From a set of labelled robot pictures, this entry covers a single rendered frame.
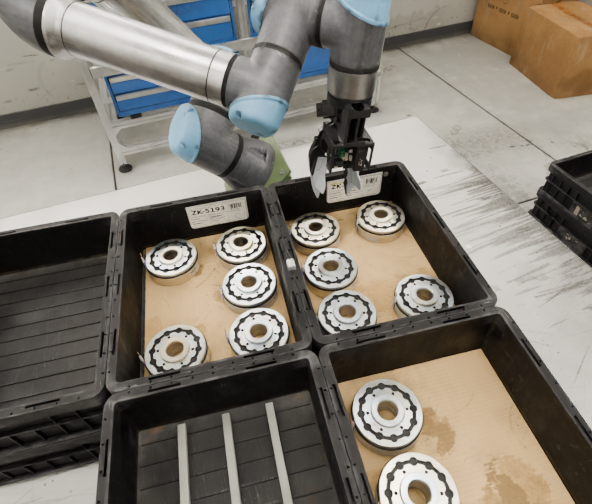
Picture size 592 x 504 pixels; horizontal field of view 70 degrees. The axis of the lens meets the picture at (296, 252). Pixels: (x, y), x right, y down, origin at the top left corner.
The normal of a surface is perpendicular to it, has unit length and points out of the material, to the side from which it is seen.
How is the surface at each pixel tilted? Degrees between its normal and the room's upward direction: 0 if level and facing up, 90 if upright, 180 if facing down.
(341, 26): 76
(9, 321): 0
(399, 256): 0
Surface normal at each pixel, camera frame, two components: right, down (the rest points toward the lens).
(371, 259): -0.04, -0.69
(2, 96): 0.35, 0.67
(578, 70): 0.14, 0.72
